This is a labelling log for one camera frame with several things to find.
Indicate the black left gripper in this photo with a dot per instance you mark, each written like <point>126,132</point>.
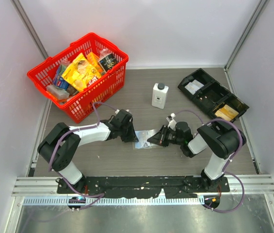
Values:
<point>132,137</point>

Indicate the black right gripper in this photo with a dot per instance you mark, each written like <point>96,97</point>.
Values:
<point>158,138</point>

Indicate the grey leather card holder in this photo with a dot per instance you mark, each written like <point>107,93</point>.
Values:
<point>154,131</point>

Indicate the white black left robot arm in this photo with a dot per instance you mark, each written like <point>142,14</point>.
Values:
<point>59,146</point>

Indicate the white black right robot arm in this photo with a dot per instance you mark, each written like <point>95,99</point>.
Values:
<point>222,137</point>

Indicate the silver cards in tray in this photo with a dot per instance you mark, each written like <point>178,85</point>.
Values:
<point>193,86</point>

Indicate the black VIP cards in tray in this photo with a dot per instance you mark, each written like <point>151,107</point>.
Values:
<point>209,99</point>

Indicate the black three-compartment card tray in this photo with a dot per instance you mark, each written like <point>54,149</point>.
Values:
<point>212,84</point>

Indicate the gold cards stack in tray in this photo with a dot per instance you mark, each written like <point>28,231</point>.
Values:
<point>226,113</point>

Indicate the white bottle grey cap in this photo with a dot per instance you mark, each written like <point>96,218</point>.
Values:
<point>159,95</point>

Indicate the red plastic shopping basket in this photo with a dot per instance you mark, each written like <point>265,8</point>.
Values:
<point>79,106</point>

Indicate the black labelled snack jar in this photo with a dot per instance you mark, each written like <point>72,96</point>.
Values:
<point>108,62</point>

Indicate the yellow classic chips bag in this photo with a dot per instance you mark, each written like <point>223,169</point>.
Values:
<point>80,73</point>

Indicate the clear wrapped pale package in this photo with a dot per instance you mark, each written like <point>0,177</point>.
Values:
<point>57,92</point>

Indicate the orange snack packet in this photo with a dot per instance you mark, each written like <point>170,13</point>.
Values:
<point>93,59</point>

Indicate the blue snack box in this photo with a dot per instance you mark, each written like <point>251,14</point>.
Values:
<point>58,80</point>

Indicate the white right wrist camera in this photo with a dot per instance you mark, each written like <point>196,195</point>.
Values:
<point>171,121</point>

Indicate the white slotted cable duct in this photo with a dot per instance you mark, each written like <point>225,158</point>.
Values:
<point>70,200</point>

